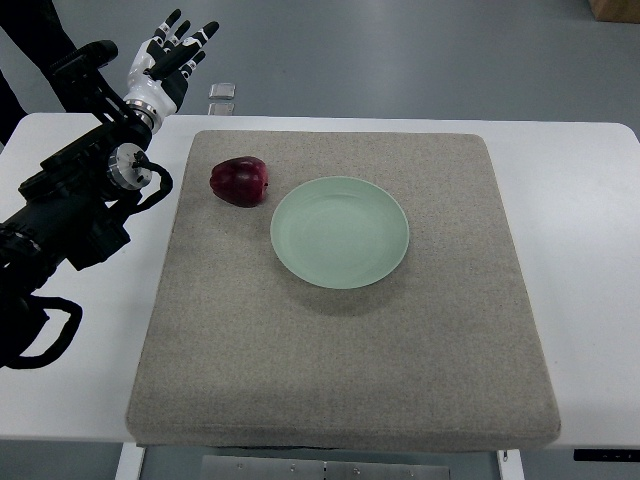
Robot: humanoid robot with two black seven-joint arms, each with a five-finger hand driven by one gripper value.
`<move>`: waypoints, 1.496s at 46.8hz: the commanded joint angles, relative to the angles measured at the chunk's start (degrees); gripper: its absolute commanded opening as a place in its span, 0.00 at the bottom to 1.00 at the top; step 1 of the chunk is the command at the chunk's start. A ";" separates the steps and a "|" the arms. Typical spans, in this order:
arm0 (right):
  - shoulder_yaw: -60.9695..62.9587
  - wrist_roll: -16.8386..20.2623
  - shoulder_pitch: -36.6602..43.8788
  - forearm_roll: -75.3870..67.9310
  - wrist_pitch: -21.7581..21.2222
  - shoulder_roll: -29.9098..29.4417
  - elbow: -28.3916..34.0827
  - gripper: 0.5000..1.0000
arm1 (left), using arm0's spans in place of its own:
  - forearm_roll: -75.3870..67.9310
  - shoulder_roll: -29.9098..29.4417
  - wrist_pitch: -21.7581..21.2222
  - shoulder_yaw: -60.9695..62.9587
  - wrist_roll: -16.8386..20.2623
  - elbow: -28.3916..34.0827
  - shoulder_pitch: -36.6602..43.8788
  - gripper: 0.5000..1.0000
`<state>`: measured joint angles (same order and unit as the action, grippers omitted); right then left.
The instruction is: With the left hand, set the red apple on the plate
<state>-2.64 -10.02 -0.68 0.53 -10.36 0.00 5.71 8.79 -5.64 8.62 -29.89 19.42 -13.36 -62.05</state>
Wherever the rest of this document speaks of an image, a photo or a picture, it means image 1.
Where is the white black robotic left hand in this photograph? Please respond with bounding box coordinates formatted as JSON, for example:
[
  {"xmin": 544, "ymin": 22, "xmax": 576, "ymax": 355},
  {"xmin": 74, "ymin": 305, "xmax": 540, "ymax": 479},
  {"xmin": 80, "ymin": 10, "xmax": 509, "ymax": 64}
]
[{"xmin": 124, "ymin": 9, "xmax": 220, "ymax": 119}]

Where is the red apple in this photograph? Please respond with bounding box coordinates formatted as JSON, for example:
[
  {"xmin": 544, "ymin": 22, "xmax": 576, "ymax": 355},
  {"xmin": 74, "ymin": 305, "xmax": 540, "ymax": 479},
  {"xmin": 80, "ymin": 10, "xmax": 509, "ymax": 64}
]
[{"xmin": 209, "ymin": 156, "xmax": 269, "ymax": 208}]

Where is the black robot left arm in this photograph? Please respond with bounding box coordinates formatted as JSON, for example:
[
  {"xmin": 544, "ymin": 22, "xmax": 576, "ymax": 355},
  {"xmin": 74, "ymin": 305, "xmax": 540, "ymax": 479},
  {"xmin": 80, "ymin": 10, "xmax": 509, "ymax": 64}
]
[{"xmin": 1, "ymin": 40, "xmax": 173, "ymax": 370}]

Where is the upper clear floor plate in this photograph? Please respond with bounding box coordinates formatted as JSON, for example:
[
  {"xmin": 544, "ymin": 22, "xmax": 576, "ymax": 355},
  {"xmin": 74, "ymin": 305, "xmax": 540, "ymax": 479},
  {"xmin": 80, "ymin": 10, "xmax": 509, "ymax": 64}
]
[{"xmin": 208, "ymin": 82, "xmax": 236, "ymax": 100}]

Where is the clear floor plate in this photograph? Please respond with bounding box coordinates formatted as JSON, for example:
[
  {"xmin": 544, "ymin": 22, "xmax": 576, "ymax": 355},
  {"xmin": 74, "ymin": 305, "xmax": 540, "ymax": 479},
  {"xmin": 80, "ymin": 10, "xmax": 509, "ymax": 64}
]
[
  {"xmin": 208, "ymin": 82, "xmax": 236, "ymax": 100},
  {"xmin": 207, "ymin": 102, "xmax": 235, "ymax": 116}
]

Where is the lower clear floor plate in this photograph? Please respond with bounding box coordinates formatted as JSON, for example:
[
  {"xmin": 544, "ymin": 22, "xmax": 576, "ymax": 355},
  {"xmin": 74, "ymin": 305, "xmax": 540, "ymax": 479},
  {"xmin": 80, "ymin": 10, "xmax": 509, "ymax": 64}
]
[{"xmin": 207, "ymin": 102, "xmax": 235, "ymax": 116}]

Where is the light green ceramic plate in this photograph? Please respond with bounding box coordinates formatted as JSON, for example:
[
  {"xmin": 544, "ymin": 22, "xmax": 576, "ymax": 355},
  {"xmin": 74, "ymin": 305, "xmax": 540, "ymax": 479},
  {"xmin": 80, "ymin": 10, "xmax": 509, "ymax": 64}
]
[{"xmin": 270, "ymin": 176, "xmax": 410, "ymax": 290}]

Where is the beige square fabric cushion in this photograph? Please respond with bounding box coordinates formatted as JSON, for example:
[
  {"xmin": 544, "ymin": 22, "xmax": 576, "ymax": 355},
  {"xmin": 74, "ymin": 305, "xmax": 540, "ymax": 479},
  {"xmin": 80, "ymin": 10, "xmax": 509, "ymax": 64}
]
[{"xmin": 126, "ymin": 130, "xmax": 561, "ymax": 452}]

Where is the white left table leg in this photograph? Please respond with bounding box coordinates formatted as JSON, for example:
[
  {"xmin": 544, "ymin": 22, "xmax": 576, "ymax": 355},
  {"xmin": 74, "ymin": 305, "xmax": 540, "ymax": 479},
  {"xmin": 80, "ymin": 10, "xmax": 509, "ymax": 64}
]
[{"xmin": 114, "ymin": 443, "xmax": 146, "ymax": 480}]

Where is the white table leg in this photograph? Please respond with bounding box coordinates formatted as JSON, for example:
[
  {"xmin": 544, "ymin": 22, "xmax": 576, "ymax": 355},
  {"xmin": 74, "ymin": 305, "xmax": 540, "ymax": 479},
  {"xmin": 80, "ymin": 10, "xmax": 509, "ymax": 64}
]
[
  {"xmin": 114, "ymin": 443, "xmax": 146, "ymax": 480},
  {"xmin": 497, "ymin": 449, "xmax": 525, "ymax": 480}
]

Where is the cardboard box corner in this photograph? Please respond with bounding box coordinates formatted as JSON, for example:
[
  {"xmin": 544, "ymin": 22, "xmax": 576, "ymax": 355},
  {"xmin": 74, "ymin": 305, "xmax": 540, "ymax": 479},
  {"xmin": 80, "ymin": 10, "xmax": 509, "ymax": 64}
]
[{"xmin": 589, "ymin": 0, "xmax": 640, "ymax": 24}]

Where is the white right table leg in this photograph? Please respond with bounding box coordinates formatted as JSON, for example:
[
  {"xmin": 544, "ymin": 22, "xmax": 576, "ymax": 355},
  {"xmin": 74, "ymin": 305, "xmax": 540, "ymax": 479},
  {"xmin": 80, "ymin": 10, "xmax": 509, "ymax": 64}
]
[{"xmin": 497, "ymin": 449, "xmax": 525, "ymax": 480}]

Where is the black table control panel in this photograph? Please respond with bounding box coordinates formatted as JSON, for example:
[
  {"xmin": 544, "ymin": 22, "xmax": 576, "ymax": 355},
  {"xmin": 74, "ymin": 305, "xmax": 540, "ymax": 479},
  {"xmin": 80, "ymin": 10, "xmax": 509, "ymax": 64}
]
[{"xmin": 573, "ymin": 449, "xmax": 640, "ymax": 463}]

